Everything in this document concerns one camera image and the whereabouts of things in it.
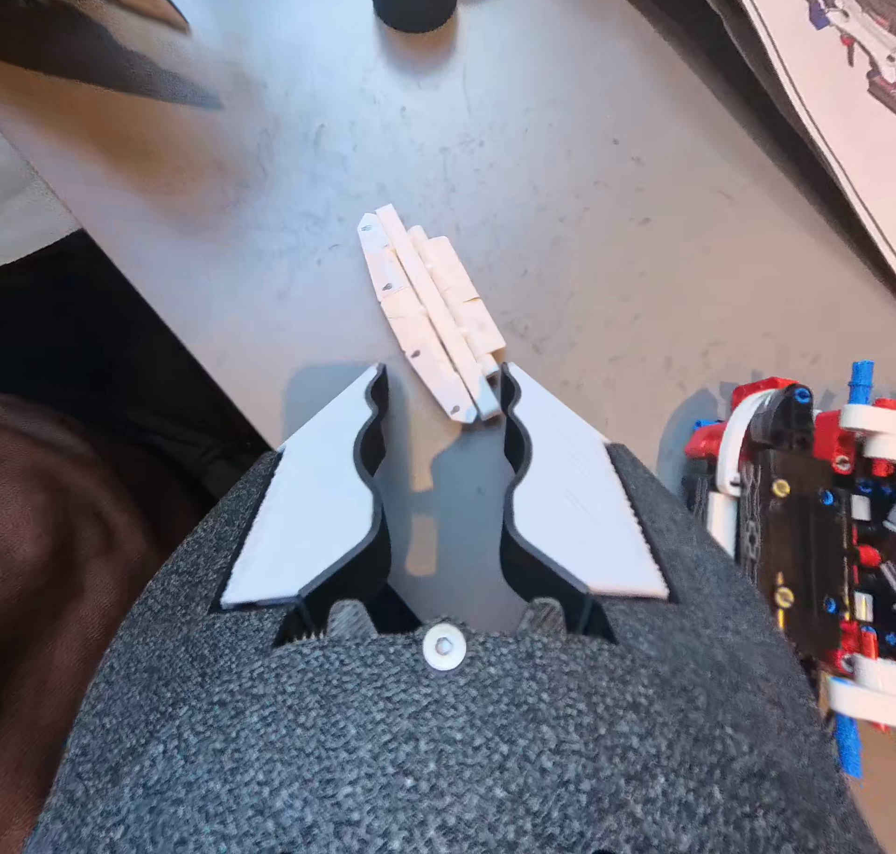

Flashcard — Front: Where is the toy brick race car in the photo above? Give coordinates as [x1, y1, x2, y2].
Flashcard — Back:
[682, 361, 896, 778]

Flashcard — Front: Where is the white toy brick panel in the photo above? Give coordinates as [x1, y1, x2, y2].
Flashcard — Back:
[357, 205, 507, 424]

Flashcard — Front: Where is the grey desk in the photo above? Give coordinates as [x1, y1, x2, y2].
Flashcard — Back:
[0, 0, 896, 854]

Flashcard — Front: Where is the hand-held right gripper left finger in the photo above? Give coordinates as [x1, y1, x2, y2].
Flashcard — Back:
[219, 363, 392, 606]

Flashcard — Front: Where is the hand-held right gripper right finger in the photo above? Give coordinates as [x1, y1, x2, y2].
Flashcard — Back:
[500, 363, 671, 599]

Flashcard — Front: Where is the thick instruction booklet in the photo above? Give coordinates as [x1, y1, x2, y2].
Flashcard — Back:
[616, 0, 896, 274]

